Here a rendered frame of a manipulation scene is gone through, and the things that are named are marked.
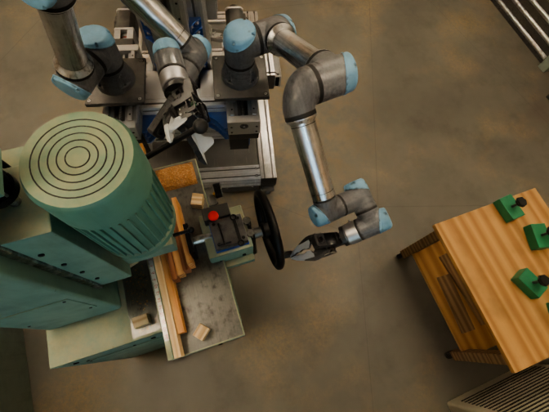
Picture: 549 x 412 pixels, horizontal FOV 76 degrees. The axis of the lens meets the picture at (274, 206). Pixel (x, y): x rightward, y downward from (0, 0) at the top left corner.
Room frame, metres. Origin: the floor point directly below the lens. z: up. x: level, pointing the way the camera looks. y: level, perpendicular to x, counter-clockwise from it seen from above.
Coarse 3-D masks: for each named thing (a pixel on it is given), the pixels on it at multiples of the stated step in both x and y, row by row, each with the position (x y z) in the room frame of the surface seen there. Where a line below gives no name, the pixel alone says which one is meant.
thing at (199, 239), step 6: (186, 228) 0.27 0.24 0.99; (186, 234) 0.25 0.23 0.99; (192, 234) 0.27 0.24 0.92; (210, 234) 0.27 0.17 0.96; (186, 240) 0.23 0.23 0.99; (192, 240) 0.24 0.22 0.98; (198, 240) 0.25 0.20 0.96; (192, 246) 0.22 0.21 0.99; (192, 252) 0.20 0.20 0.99; (198, 258) 0.20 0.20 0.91
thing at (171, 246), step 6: (168, 240) 0.21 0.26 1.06; (174, 240) 0.22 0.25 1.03; (168, 246) 0.19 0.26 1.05; (174, 246) 0.20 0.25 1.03; (156, 252) 0.18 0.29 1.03; (162, 252) 0.18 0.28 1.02; (168, 252) 0.19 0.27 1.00; (126, 258) 0.14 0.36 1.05; (138, 258) 0.15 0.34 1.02; (144, 258) 0.16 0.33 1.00
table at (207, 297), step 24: (168, 192) 0.40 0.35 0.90; (192, 192) 0.42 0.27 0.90; (192, 216) 0.34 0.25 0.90; (216, 264) 0.20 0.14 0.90; (240, 264) 0.22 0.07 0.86; (192, 288) 0.12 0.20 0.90; (216, 288) 0.13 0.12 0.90; (192, 312) 0.05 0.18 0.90; (216, 312) 0.06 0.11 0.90; (192, 336) -0.02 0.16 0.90; (216, 336) 0.00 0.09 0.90; (240, 336) 0.01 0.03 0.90
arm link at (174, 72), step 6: (168, 66) 0.61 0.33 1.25; (174, 66) 0.61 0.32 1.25; (180, 66) 0.62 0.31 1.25; (162, 72) 0.59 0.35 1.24; (168, 72) 0.59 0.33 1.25; (174, 72) 0.59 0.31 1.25; (180, 72) 0.60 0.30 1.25; (186, 72) 0.62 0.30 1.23; (162, 78) 0.58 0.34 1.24; (168, 78) 0.57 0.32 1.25; (174, 78) 0.58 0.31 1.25; (180, 78) 0.58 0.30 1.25; (162, 84) 0.56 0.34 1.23
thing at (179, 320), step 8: (144, 152) 0.51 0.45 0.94; (160, 256) 0.18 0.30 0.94; (168, 272) 0.14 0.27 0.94; (168, 280) 0.12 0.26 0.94; (168, 288) 0.10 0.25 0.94; (176, 288) 0.11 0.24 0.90; (176, 296) 0.08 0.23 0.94; (176, 304) 0.06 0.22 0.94; (176, 312) 0.04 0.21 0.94; (176, 320) 0.02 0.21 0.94; (184, 320) 0.02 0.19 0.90; (176, 328) 0.00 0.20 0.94; (184, 328) 0.00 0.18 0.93
